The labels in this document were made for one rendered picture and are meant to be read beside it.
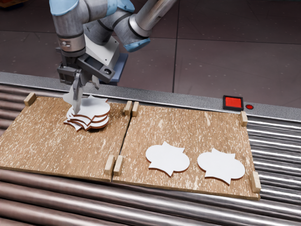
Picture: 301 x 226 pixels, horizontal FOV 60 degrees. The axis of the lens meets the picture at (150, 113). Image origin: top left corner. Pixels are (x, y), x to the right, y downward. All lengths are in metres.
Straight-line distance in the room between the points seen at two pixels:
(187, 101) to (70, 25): 0.55
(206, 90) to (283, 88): 0.81
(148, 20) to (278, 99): 2.00
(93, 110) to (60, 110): 0.18
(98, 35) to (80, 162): 0.66
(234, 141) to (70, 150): 0.54
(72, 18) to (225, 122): 0.61
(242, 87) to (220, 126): 1.98
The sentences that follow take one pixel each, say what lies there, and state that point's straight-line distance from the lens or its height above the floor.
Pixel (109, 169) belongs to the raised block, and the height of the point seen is 0.96.
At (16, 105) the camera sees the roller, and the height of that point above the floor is 0.92.
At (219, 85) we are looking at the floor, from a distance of 2.87.
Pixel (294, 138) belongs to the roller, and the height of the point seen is 0.91.
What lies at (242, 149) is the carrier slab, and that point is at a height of 0.94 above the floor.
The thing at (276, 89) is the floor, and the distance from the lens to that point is 3.02.
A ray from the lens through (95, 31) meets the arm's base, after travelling 1.28.
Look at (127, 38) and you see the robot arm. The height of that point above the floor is 1.08.
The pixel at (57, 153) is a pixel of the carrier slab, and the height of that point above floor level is 0.94.
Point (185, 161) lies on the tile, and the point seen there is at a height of 0.95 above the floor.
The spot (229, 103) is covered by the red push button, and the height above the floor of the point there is 0.93.
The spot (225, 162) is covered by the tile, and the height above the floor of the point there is 0.95.
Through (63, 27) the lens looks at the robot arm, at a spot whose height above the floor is 1.29.
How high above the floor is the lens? 1.56
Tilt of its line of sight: 40 degrees down
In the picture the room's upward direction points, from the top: straight up
